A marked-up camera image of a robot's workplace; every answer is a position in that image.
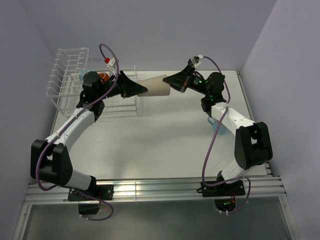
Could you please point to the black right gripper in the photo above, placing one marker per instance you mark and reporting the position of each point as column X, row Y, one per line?
column 181, row 80

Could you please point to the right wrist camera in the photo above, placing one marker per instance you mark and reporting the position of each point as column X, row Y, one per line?
column 195, row 61

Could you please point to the orange mug black interior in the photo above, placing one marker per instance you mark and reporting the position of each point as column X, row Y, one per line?
column 104, row 77

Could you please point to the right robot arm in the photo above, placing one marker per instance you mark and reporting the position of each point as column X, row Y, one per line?
column 252, row 145

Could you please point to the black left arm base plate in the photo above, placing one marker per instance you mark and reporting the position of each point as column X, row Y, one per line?
column 102, row 192

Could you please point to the beige paper cup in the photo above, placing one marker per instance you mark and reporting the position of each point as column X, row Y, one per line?
column 155, row 87

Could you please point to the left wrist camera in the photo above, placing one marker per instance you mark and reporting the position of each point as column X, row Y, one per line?
column 111, row 65

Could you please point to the white wire dish rack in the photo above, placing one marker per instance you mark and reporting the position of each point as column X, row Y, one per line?
column 64, row 86

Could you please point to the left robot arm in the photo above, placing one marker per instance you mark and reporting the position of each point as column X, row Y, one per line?
column 50, row 158

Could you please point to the glossy light blue faceted mug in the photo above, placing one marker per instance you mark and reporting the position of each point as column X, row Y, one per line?
column 214, row 123

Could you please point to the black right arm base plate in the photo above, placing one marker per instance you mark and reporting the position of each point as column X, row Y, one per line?
column 224, row 190

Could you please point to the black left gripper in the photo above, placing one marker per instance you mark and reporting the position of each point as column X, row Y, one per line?
column 126, row 87

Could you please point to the light blue ceramic mug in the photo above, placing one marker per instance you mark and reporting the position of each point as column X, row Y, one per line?
column 82, row 73

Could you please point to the aluminium mounting rail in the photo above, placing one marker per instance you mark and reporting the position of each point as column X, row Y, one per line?
column 154, row 190

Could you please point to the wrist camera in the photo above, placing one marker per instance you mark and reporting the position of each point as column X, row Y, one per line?
column 195, row 61
column 111, row 65

